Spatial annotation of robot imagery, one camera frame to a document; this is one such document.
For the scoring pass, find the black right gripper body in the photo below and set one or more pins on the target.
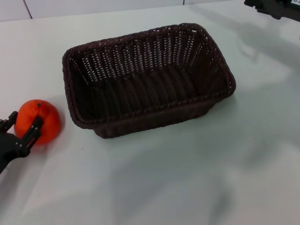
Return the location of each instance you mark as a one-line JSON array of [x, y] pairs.
[[276, 7]]

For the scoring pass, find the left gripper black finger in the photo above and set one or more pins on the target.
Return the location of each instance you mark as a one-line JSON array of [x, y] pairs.
[[9, 123], [31, 138]]

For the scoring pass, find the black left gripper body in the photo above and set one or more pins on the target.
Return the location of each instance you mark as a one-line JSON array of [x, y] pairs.
[[8, 147]]

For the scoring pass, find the orange tangerine fruit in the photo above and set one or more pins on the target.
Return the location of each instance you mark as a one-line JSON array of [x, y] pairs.
[[48, 117]]

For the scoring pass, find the dark brown woven basket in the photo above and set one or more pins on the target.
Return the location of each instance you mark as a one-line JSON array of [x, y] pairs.
[[145, 93]]

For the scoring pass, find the white tablecloth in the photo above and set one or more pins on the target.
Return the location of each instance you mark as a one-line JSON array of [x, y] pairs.
[[140, 187]]

